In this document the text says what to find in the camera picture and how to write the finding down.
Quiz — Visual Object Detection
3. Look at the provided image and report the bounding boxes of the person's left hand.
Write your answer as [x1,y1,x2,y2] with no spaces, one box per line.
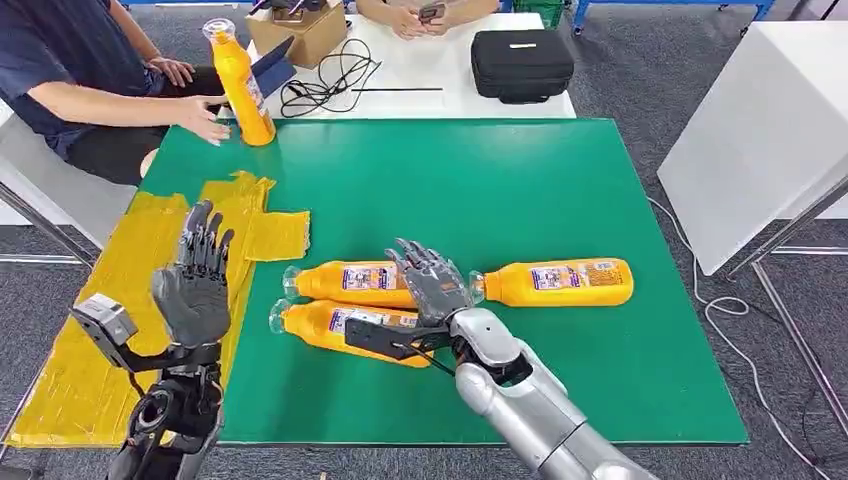
[423,7,455,38]
[145,57,197,89]

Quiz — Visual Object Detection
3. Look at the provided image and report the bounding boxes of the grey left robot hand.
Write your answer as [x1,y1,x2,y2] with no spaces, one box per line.
[150,199,236,350]

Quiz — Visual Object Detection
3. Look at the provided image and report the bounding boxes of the person's right hand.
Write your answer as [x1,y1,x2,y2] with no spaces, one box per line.
[173,94,232,147]
[389,6,429,40]

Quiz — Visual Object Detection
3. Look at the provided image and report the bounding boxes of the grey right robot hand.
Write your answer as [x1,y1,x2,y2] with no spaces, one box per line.
[385,238,475,329]

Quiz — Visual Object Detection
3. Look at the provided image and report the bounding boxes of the orange drink bottle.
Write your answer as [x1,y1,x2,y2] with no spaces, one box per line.
[468,257,635,309]
[268,298,435,370]
[282,260,420,310]
[201,17,277,148]

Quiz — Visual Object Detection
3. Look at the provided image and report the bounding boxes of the person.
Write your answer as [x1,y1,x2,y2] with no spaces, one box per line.
[0,0,232,187]
[355,0,501,40]

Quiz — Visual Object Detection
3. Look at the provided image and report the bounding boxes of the dark blue tablet case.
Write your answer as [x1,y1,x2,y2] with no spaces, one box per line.
[251,34,298,99]

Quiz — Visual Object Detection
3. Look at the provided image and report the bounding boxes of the green table mat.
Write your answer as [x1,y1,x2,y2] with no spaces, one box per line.
[139,117,750,446]

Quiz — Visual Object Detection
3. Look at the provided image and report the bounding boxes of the black carrying case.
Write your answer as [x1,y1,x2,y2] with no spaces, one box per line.
[470,28,576,105]

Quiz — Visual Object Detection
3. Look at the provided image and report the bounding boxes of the cardboard box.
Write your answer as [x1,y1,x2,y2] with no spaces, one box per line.
[245,1,349,70]

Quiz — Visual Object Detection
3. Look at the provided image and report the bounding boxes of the green crate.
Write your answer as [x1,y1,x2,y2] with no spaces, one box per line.
[513,0,566,29]

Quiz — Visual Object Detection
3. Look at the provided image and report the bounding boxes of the dark mechanical parts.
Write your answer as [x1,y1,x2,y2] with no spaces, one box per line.
[248,0,329,18]

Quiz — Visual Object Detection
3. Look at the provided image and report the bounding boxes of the yellow sheet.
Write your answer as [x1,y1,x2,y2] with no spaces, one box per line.
[5,170,311,450]

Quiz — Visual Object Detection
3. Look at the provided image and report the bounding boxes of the white table with steel leg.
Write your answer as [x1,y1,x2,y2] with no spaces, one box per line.
[0,99,138,270]

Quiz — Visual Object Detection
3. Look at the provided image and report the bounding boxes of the white side table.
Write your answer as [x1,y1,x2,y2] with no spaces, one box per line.
[657,19,848,435]

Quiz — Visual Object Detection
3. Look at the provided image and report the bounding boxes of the black stand leg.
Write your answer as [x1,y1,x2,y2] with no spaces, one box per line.
[784,0,835,21]

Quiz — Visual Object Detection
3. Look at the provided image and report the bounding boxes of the blue steel frame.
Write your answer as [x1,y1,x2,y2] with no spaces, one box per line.
[570,0,776,36]
[119,0,256,9]

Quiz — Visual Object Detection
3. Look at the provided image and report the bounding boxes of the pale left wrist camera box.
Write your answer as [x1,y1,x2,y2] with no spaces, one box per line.
[71,293,140,369]

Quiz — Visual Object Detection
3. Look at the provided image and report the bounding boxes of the black cable tangle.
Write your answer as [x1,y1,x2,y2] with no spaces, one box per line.
[279,37,384,120]

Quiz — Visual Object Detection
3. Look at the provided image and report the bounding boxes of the white floor cable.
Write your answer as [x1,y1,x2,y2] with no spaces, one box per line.
[645,196,833,480]

